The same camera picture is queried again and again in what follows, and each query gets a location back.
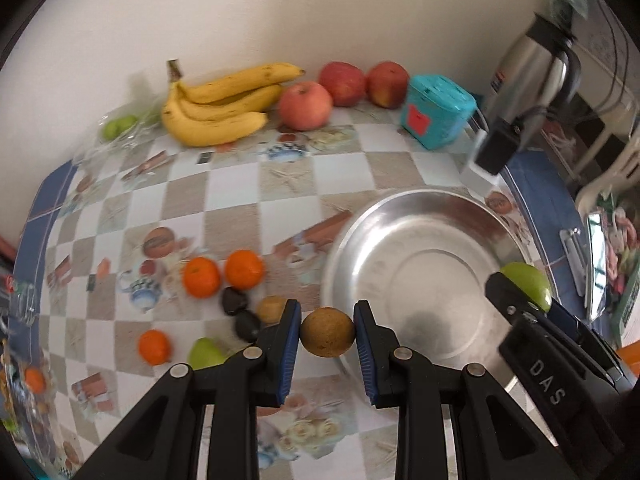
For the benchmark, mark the small orange on floor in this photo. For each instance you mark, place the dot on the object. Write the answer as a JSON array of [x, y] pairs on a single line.
[[34, 380]]

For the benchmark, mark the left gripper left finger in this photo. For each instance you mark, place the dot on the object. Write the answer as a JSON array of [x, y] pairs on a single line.
[[280, 343]]

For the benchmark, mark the teal house-shaped box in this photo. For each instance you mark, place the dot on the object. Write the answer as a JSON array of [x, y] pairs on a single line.
[[436, 110]]

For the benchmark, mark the grey phone stand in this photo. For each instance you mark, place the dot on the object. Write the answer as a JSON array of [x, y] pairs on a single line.
[[571, 240]]

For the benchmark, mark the dark plum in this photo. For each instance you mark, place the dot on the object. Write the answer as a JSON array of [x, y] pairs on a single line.
[[247, 326], [234, 301]]

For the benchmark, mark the black power adapter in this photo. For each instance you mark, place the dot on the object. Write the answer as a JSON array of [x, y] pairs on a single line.
[[501, 143]]

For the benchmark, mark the large steel plate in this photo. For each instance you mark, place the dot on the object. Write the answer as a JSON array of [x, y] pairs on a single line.
[[421, 259]]

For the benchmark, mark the orange tangerine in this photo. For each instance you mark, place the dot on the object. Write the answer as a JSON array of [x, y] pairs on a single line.
[[244, 269], [201, 277], [154, 347]]

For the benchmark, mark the dark red middle apple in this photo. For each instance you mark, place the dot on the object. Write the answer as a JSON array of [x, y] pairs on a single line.
[[345, 82]]

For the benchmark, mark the clear plastic fruit tray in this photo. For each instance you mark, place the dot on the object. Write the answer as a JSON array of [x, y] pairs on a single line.
[[124, 127]]

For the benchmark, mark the yellow banana bunch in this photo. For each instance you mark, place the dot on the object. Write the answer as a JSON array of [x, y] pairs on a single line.
[[226, 109]]

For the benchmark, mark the smartphone on stand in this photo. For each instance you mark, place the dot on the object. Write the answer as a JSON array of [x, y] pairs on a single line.
[[597, 273]]

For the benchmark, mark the patterned plastic tablecloth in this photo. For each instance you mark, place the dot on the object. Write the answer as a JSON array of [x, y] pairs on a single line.
[[105, 244]]

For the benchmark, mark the red right apple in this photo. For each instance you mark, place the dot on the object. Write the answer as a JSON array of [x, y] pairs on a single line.
[[387, 85]]

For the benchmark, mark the white plastic chair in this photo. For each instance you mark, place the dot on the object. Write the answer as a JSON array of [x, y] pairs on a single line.
[[623, 174]]

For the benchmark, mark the pale red apple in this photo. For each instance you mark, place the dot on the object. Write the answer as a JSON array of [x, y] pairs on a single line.
[[305, 106]]

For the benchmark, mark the brown kiwi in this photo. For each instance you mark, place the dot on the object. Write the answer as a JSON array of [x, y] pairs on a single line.
[[270, 309]]

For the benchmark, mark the steel thermos jug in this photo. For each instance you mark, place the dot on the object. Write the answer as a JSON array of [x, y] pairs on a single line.
[[536, 78]]

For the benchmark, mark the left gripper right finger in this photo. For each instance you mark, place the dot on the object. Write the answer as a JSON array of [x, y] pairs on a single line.
[[375, 346]]

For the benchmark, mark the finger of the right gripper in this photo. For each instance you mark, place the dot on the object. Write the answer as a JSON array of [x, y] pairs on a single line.
[[589, 341], [510, 301]]

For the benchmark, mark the clear glass mug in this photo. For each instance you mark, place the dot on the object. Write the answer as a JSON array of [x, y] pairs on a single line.
[[23, 301]]

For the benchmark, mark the green pear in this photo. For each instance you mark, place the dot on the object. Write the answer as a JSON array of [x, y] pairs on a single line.
[[205, 353], [531, 281]]

